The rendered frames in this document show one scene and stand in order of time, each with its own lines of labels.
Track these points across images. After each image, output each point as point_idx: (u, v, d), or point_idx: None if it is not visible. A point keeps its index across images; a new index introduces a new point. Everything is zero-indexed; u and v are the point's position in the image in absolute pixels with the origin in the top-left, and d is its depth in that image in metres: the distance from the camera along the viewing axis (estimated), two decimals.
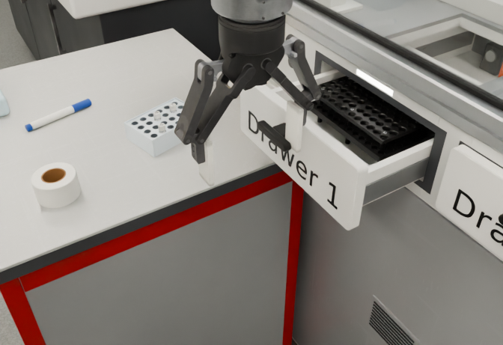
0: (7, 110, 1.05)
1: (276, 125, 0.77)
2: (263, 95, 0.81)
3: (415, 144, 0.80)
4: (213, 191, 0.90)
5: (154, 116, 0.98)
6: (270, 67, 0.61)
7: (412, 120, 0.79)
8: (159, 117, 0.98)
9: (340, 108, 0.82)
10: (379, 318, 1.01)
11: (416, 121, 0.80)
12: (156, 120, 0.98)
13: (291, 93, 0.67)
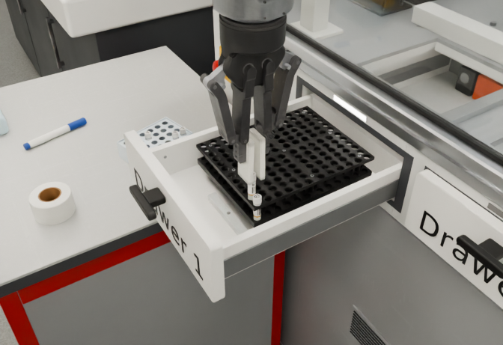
0: (6, 129, 1.11)
1: (147, 190, 0.75)
2: (140, 156, 0.79)
3: (296, 207, 0.78)
4: None
5: (145, 135, 1.04)
6: (270, 68, 0.61)
7: (292, 183, 0.77)
8: (150, 137, 1.04)
9: (221, 169, 0.80)
10: (359, 326, 1.07)
11: (296, 184, 0.78)
12: (147, 139, 1.04)
13: (264, 111, 0.66)
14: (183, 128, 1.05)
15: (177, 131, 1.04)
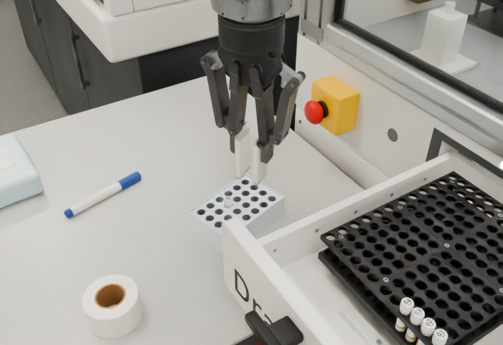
0: (40, 188, 0.86)
1: (274, 322, 0.50)
2: (254, 263, 0.54)
3: (480, 337, 0.54)
4: None
5: (225, 203, 0.79)
6: (253, 73, 0.60)
7: (477, 304, 0.53)
8: (231, 204, 0.80)
9: (367, 279, 0.56)
10: None
11: (483, 305, 0.53)
12: (227, 206, 0.80)
13: (257, 117, 0.65)
14: (409, 301, 0.52)
15: (415, 308, 0.51)
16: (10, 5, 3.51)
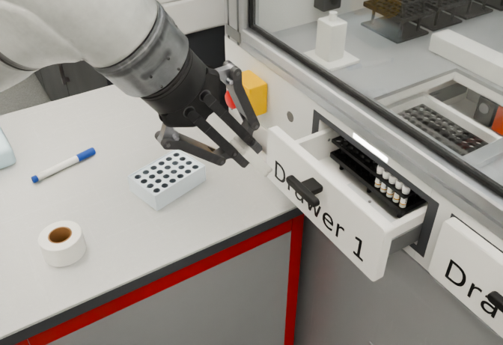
0: (13, 160, 1.08)
1: (305, 180, 0.82)
2: (290, 150, 0.86)
3: None
4: (214, 248, 0.93)
5: (383, 171, 0.84)
6: (209, 99, 0.59)
7: None
8: (382, 169, 0.85)
9: (362, 162, 0.87)
10: None
11: None
12: (383, 173, 0.85)
13: (232, 128, 0.64)
14: None
15: (391, 173, 0.83)
16: None
